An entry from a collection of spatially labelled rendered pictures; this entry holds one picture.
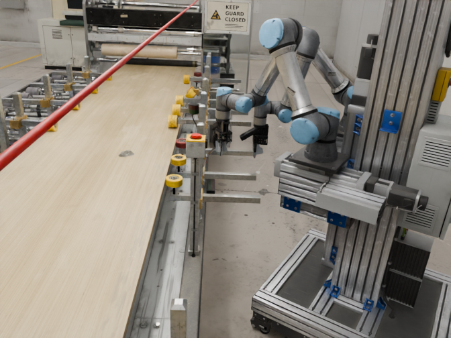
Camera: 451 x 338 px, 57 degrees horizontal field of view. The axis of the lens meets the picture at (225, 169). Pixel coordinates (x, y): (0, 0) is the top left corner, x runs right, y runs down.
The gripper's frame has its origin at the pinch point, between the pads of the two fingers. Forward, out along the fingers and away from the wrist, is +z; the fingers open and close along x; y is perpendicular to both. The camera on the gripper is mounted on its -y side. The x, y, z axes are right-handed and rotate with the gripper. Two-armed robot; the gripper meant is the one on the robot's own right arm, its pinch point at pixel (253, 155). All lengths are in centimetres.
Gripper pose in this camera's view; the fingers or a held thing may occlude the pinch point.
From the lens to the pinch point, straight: 244.3
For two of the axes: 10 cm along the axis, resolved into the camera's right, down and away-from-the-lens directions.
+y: 10.0, 0.4, 0.3
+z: -0.5, 9.1, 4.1
